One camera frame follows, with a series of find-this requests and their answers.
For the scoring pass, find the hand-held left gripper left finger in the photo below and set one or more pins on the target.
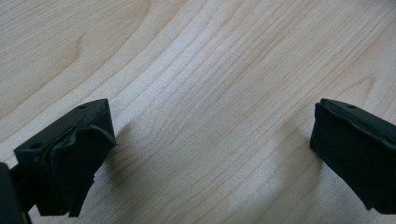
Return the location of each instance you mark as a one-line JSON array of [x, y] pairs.
[[65, 161]]

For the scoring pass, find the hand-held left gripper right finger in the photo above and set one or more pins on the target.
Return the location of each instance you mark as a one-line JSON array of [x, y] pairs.
[[355, 155]]

